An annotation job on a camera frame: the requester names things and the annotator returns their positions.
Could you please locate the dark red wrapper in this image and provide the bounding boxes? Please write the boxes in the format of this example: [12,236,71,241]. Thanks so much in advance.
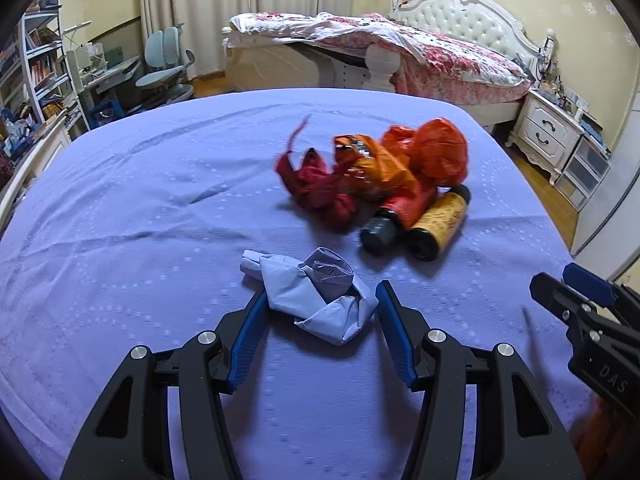
[275,115,357,233]

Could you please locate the grey study desk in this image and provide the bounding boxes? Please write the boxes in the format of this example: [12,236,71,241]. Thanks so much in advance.
[67,55,143,126]

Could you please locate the pink floral quilt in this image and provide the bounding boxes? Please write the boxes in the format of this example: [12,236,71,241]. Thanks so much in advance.
[229,10,531,86]

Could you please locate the cluster of small bottles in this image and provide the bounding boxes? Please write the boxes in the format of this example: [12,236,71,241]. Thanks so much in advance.
[537,30,601,121]

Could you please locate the orange snack wrapper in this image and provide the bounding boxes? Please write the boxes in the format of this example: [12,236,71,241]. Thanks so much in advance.
[332,132,416,203]

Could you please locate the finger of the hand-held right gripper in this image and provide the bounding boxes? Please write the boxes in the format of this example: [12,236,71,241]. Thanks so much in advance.
[561,261,640,329]
[529,272,609,337]

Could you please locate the yellow bottle black cap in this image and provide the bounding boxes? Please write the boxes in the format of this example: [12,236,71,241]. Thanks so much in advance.
[404,184,472,262]

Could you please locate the white tufted bed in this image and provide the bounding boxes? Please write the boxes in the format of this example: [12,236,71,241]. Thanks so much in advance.
[222,0,546,133]

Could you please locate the light blue office chair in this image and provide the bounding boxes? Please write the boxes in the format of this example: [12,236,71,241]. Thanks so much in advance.
[135,26,196,106]

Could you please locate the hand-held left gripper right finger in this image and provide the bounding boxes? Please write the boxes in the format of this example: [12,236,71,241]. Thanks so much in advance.
[375,280,586,480]

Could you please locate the orange-red bottle dark cap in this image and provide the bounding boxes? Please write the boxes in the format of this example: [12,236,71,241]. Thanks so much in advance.
[360,182,438,255]

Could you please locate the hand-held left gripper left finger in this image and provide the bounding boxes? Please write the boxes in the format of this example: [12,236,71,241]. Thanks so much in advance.
[60,287,273,480]

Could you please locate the clear plastic drawer unit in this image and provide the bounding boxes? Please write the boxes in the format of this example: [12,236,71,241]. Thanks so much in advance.
[554,135,612,211]

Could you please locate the clear plastic container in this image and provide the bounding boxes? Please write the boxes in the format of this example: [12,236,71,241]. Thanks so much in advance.
[75,42,108,71]

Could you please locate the white wardrobe sliding door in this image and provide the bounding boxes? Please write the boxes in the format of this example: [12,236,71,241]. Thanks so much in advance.
[570,105,640,281]

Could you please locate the white bookshelf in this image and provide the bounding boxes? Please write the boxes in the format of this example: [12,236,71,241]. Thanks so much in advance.
[0,0,76,136]

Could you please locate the blue storage crate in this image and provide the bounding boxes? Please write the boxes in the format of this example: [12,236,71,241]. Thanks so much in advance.
[92,100,121,123]

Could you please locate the pink floral bed sheet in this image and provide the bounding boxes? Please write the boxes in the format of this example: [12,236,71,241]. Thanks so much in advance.
[395,52,531,107]

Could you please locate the stack of books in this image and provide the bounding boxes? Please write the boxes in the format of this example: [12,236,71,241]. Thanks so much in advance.
[580,110,613,156]

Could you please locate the orange plastic bag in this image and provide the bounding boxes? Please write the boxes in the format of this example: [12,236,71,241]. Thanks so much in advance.
[382,117,469,188]

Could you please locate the blue paper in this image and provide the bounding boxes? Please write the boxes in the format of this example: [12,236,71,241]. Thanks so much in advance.
[240,246,380,346]

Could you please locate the white cabinet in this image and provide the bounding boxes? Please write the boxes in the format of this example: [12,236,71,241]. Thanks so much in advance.
[0,115,71,226]

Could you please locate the white nightstand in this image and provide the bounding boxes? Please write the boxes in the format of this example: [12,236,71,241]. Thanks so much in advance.
[507,89,586,186]

